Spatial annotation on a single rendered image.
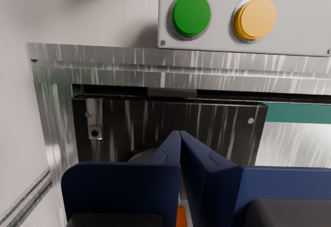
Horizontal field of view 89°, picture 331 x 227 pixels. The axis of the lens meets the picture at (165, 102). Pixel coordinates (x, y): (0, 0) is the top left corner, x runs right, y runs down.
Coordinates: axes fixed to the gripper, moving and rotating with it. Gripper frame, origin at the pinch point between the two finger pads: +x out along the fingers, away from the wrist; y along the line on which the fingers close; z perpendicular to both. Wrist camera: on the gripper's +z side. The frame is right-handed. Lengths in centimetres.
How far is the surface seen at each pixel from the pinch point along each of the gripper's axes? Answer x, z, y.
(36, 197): 12.9, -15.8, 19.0
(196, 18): 12.3, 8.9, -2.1
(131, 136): 12.4, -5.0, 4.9
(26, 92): 23.4, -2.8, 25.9
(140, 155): 10.4, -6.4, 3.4
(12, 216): 9.4, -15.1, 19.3
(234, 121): 12.4, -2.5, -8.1
